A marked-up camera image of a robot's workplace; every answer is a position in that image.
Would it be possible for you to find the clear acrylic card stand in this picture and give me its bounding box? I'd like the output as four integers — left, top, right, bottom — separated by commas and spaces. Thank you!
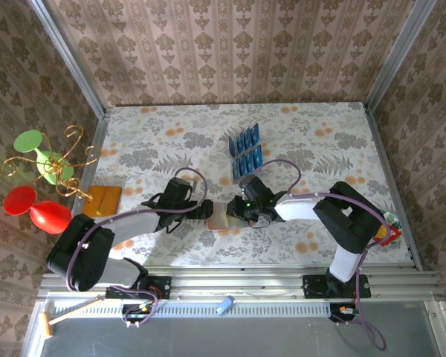
219, 122, 265, 181

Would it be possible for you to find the orange wooden base board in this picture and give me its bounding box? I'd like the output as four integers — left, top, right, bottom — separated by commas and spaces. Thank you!
82, 184, 123, 216

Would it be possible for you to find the blue cylinder tube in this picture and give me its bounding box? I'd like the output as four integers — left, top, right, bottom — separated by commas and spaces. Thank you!
215, 295, 237, 317

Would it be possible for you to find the grey metal panel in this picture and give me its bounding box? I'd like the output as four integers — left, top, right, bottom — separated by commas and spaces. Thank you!
39, 300, 445, 357

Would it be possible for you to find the red plastic wine glass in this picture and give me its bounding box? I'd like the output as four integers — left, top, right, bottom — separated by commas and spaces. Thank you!
3, 185, 72, 235

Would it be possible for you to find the patterned paper bowl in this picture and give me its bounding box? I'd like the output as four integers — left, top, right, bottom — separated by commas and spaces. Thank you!
373, 208, 403, 248

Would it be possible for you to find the red snack packet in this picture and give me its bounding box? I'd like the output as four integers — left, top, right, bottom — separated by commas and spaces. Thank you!
374, 225, 401, 247

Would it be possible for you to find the green plastic wine glass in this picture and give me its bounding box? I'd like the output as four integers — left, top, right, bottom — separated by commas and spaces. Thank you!
13, 129, 75, 186

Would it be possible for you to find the wooden mallet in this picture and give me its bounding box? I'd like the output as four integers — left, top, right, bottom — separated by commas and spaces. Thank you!
39, 295, 106, 339

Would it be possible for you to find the aluminium mounting rail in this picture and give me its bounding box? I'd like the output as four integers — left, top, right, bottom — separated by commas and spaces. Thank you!
36, 264, 445, 303

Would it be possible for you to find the aluminium side rail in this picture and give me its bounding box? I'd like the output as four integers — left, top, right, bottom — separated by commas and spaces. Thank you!
362, 103, 424, 272
74, 107, 111, 209

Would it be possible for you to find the white slotted cable duct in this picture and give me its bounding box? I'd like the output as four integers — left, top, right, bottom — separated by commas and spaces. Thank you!
54, 300, 334, 319

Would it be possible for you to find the black connector bracket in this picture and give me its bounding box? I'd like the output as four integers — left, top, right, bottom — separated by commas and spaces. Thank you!
120, 303, 160, 330
329, 303, 362, 324

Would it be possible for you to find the gold wire hanger stand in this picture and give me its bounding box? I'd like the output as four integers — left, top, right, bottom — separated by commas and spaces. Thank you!
0, 124, 103, 216

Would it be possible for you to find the aluminium frame post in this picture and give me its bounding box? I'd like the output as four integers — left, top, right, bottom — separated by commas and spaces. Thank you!
26, 0, 109, 119
363, 0, 432, 112

